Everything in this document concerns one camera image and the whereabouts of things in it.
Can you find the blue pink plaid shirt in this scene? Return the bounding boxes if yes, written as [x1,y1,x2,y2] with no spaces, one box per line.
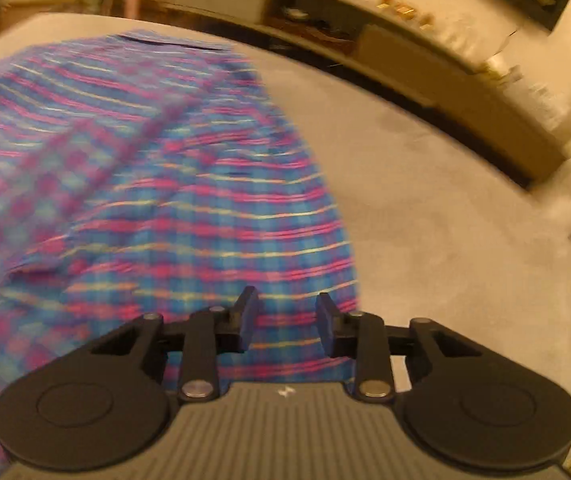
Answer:
[0,30,357,470]

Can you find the golden ornaments on cabinet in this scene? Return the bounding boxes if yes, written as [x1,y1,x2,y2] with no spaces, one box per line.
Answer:
[377,0,435,30]

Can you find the long grey TV cabinet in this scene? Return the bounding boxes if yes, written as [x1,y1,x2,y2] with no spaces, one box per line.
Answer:
[165,0,567,188]

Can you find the grey bed mat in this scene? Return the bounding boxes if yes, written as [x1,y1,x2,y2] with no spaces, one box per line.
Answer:
[0,13,571,392]

